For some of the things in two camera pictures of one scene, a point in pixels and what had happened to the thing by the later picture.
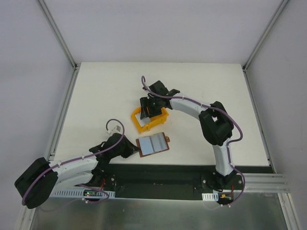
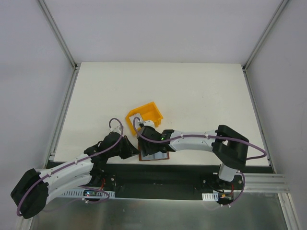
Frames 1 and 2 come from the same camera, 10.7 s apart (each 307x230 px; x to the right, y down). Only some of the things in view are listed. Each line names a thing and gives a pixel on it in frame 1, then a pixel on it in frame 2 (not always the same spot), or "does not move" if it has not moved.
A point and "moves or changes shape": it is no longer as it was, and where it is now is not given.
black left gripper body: (126, 147) does not move
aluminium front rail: (264, 185) does not move
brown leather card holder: (152, 144) moves or changes shape
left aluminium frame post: (76, 66) does not move
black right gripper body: (148, 109) -> (146, 147)
